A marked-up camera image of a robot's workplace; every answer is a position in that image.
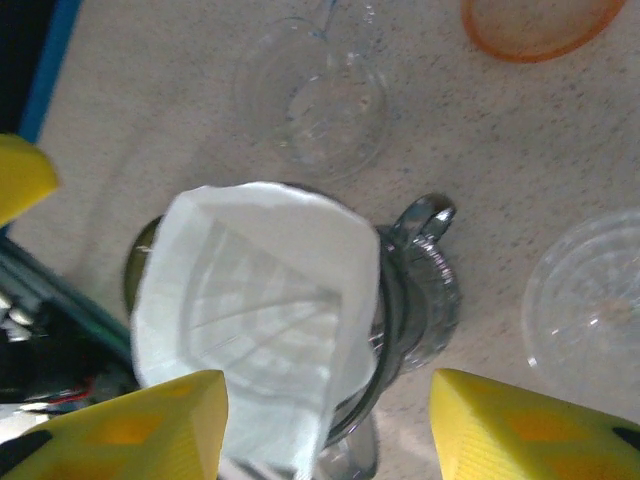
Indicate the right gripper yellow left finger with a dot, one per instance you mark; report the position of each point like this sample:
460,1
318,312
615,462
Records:
125,435

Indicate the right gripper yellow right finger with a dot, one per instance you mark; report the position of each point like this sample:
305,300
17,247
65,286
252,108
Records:
525,440

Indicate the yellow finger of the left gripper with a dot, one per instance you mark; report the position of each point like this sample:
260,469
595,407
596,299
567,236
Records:
22,180

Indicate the clear glass carafe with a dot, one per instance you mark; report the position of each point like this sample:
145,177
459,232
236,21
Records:
590,310

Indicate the smoke grey coffee dripper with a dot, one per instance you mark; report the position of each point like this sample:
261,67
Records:
425,300

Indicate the white paper coffee filter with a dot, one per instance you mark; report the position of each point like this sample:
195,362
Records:
260,300

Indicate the orange translucent coffee dripper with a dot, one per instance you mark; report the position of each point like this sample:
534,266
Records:
540,25

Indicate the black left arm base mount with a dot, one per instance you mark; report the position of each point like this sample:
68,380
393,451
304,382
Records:
50,365

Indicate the aluminium front rail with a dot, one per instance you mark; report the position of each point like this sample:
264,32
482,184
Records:
65,300

